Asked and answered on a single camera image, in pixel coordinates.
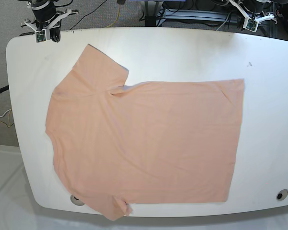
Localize peach orange T-shirt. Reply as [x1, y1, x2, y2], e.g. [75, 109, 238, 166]
[45, 45, 244, 220]

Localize left table grommet hole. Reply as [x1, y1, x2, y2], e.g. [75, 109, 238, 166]
[70, 195, 84, 206]

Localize yellow floor cable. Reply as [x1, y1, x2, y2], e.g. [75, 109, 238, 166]
[107, 2, 121, 28]

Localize table grommet hole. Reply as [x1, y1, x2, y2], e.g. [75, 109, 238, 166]
[276, 189, 288, 201]
[70, 195, 84, 206]

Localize black floor cable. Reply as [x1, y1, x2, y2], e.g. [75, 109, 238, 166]
[71, 0, 108, 31]

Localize aluminium frame rail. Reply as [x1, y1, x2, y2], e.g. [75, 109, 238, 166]
[164, 9, 228, 22]

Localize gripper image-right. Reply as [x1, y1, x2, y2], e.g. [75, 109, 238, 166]
[247, 3, 266, 16]

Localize right table grommet hole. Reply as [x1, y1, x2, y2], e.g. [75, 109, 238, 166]
[276, 189, 288, 201]

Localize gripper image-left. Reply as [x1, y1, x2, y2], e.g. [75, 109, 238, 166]
[31, 5, 60, 43]

